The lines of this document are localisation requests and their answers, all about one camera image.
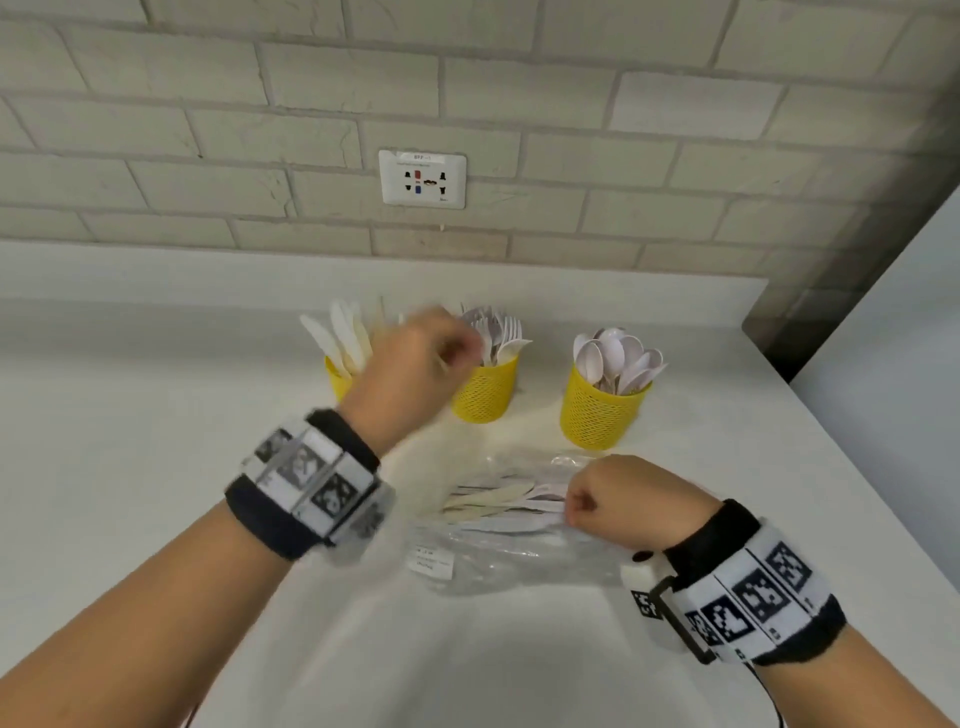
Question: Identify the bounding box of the person's right hand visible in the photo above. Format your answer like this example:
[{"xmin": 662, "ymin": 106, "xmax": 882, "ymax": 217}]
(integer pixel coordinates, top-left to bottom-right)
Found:
[{"xmin": 562, "ymin": 453, "xmax": 723, "ymax": 559}]

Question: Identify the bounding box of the person's left hand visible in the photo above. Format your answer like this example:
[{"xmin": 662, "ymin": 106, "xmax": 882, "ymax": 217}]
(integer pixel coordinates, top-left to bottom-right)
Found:
[{"xmin": 335, "ymin": 307, "xmax": 486, "ymax": 456}]

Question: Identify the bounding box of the clear plastic bag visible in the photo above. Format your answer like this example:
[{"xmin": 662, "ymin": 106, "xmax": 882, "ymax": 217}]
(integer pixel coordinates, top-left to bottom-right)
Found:
[{"xmin": 407, "ymin": 448, "xmax": 640, "ymax": 599}]

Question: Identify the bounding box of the person's left forearm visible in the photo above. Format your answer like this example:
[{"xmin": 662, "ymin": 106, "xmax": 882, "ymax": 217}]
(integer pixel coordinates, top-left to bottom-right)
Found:
[{"xmin": 0, "ymin": 495, "xmax": 340, "ymax": 728}]

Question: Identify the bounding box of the person's right forearm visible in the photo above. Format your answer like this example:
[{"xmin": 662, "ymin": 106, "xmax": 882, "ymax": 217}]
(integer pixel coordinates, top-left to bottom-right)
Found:
[{"xmin": 750, "ymin": 621, "xmax": 960, "ymax": 728}]

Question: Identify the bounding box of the bunch of white plastic forks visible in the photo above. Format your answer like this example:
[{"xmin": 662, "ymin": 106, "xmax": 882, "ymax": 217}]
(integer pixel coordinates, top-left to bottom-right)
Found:
[{"xmin": 459, "ymin": 303, "xmax": 534, "ymax": 369}]

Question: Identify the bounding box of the yellow mesh cup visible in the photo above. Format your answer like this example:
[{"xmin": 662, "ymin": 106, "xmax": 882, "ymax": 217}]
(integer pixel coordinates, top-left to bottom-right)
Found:
[
  {"xmin": 559, "ymin": 362, "xmax": 653, "ymax": 452},
  {"xmin": 324, "ymin": 355, "xmax": 363, "ymax": 403},
  {"xmin": 449, "ymin": 351, "xmax": 521, "ymax": 426}
]

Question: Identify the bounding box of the pile of disposable cutlery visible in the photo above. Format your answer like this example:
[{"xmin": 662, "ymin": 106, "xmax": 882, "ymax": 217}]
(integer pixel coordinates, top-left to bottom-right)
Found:
[{"xmin": 441, "ymin": 471, "xmax": 571, "ymax": 535}]

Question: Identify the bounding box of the bunch of white plastic spoons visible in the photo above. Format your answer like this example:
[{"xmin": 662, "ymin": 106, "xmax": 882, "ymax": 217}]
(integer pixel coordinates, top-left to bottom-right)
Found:
[{"xmin": 572, "ymin": 327, "xmax": 669, "ymax": 396}]

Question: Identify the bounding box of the black marker-tagged right wristband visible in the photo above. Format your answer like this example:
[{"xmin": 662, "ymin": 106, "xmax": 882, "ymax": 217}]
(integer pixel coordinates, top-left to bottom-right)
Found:
[{"xmin": 630, "ymin": 498, "xmax": 849, "ymax": 669}]

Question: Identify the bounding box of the black marker-tagged wristband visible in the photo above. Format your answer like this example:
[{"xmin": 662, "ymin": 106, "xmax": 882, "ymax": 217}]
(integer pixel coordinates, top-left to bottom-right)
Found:
[
  {"xmin": 630, "ymin": 498, "xmax": 849, "ymax": 669},
  {"xmin": 225, "ymin": 408, "xmax": 399, "ymax": 565}
]

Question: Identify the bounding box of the black marker-tagged left wristband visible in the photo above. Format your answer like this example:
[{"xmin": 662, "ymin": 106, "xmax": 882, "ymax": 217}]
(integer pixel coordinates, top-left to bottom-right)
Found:
[{"xmin": 225, "ymin": 408, "xmax": 399, "ymax": 565}]

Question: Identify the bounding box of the white cabinet side panel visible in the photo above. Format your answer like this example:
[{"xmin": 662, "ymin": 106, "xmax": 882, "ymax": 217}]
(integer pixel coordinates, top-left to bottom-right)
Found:
[{"xmin": 789, "ymin": 183, "xmax": 960, "ymax": 526}]

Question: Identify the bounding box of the white wall power outlet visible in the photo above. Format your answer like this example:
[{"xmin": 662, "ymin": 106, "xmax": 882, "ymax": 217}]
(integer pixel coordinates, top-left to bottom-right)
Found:
[{"xmin": 378, "ymin": 149, "xmax": 468, "ymax": 212}]

